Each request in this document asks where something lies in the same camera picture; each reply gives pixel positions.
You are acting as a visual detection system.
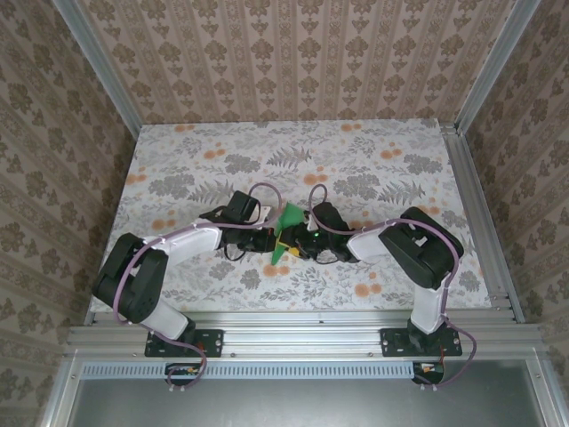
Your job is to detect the green square paper sheet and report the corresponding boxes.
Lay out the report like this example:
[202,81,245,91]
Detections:
[269,202,309,267]

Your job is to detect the grey metal sheet panel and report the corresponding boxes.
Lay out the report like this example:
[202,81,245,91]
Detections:
[66,377,548,427]

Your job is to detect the floral patterned table cover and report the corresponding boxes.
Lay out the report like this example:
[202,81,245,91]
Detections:
[88,118,494,312]

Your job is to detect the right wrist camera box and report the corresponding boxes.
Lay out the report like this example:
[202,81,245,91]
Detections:
[304,202,347,229]

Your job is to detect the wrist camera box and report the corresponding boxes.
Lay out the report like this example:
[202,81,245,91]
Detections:
[304,202,347,229]
[226,190,273,223]

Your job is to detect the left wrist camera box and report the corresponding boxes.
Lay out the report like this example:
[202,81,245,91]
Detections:
[226,190,273,223]

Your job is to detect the aluminium mounting rail beam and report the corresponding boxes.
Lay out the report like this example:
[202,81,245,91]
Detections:
[66,310,541,359]

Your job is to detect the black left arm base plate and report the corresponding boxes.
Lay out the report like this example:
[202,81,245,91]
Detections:
[145,327,223,359]

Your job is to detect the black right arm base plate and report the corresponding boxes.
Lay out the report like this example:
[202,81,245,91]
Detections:
[381,326,463,358]

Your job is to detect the grey slotted cable duct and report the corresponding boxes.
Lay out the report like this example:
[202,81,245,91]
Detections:
[82,360,445,380]

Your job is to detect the black connector with wires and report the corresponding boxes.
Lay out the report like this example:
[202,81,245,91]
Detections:
[412,361,445,386]
[164,362,202,387]

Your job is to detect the aluminium side rail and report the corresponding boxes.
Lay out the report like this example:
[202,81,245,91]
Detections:
[439,124,526,325]

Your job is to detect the aluminium frame post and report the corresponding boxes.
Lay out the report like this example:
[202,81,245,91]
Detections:
[455,0,541,134]
[52,0,143,139]

